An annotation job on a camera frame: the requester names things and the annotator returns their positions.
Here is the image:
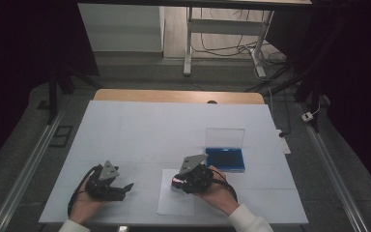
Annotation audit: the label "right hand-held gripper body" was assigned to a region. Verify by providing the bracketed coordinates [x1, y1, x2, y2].
[178, 153, 214, 195]

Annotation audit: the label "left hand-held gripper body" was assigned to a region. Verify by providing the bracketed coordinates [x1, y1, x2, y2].
[84, 159, 128, 203]

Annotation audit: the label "red stamp with grey base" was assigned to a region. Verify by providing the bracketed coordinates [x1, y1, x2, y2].
[170, 177, 184, 191]

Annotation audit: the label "blue ink pad clear lid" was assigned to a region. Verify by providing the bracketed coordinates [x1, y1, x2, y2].
[204, 127, 246, 174]

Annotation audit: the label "person's right hand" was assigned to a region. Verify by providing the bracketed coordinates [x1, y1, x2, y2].
[193, 165, 240, 217]

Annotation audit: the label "person's left hand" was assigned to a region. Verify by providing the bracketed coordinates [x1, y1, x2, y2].
[69, 179, 111, 225]

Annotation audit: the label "small white paper sheet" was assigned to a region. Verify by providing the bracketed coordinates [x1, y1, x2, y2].
[157, 168, 196, 217]

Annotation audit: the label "large white table cover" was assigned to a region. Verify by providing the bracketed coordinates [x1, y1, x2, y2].
[38, 100, 310, 225]

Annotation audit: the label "wooden table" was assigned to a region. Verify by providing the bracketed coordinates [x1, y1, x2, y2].
[93, 88, 266, 105]

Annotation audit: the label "white power strip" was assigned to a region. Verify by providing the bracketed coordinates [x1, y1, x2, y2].
[274, 129, 292, 156]

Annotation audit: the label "black metal stand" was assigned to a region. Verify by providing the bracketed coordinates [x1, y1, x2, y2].
[45, 56, 101, 126]

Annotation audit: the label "black tripod stand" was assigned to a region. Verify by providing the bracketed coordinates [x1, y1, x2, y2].
[243, 18, 349, 133]

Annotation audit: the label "white cabinet panel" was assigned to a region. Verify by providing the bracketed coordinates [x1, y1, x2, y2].
[77, 3, 165, 53]

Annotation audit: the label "dark curtain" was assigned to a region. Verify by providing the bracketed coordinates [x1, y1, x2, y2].
[0, 0, 100, 175]
[265, 0, 371, 201]

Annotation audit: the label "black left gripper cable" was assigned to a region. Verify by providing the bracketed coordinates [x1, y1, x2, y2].
[66, 165, 100, 218]

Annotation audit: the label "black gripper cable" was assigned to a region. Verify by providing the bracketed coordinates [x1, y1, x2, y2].
[66, 165, 100, 218]
[210, 167, 239, 205]

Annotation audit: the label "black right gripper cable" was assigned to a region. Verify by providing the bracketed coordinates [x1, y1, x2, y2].
[210, 167, 239, 205]

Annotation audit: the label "aluminium floor rail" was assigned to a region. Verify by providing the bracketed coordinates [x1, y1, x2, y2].
[297, 101, 371, 232]
[0, 105, 70, 232]

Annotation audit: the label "white plug with cable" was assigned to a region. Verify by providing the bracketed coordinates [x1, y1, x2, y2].
[300, 101, 323, 123]

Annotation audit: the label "black floor cables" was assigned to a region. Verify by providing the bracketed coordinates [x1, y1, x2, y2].
[190, 7, 288, 67]

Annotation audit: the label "white desk frame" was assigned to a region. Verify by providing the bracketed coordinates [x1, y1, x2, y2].
[182, 6, 275, 78]

